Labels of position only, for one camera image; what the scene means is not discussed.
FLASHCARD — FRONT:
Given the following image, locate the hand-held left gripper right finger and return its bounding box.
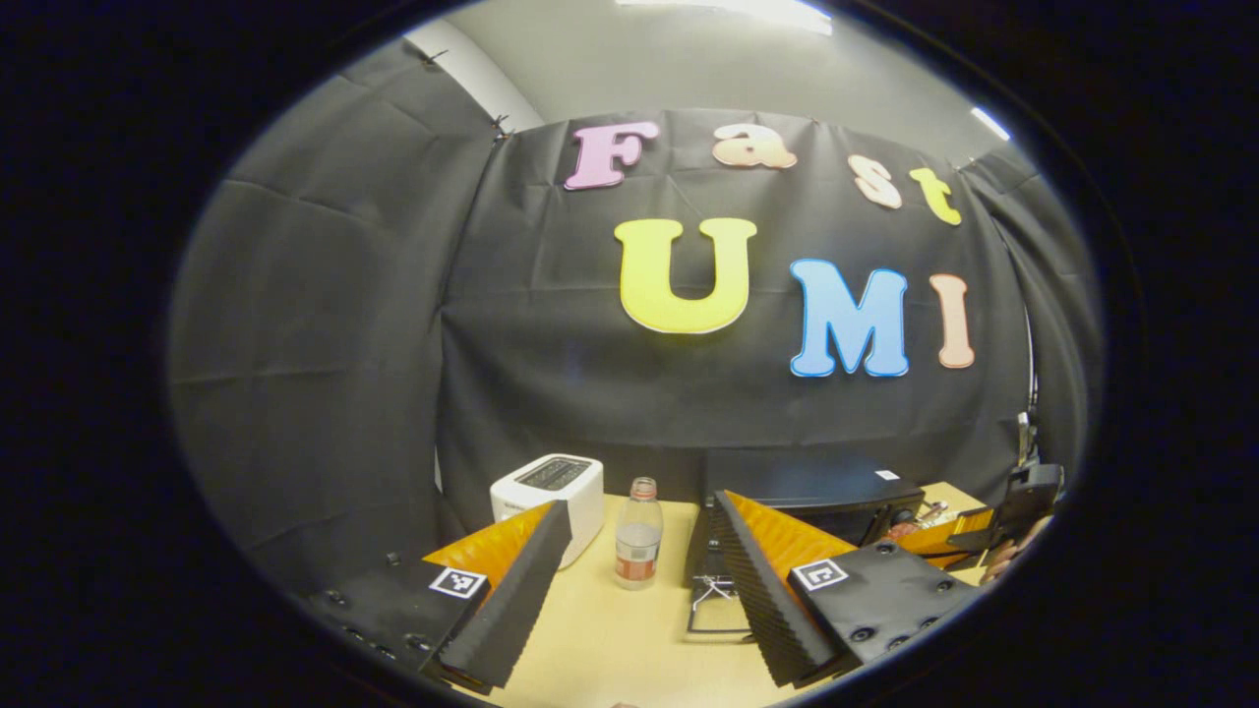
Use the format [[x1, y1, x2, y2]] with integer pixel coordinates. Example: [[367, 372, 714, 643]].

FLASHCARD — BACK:
[[710, 490, 980, 689]]

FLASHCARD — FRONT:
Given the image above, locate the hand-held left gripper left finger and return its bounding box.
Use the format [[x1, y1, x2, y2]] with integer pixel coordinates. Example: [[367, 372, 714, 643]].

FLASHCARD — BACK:
[[305, 500, 573, 689]]

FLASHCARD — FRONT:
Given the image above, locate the black electric oven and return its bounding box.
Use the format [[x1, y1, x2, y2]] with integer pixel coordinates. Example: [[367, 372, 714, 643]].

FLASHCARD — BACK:
[[684, 447, 989, 640]]

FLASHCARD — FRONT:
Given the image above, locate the white toaster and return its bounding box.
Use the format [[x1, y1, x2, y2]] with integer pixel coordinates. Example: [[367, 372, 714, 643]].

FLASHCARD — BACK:
[[490, 453, 606, 571]]

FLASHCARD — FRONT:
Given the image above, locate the clear plastic water bottle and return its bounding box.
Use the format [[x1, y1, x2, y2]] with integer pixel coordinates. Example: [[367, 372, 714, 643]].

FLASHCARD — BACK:
[[615, 477, 665, 591]]

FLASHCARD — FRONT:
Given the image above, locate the black backdrop cloth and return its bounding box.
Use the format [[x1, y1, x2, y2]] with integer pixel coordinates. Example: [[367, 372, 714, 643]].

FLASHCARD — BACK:
[[167, 39, 1103, 581]]

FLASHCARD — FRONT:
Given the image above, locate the large ceiling light panel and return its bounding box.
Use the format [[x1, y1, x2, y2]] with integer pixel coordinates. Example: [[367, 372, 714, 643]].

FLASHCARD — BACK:
[[618, 0, 833, 36]]

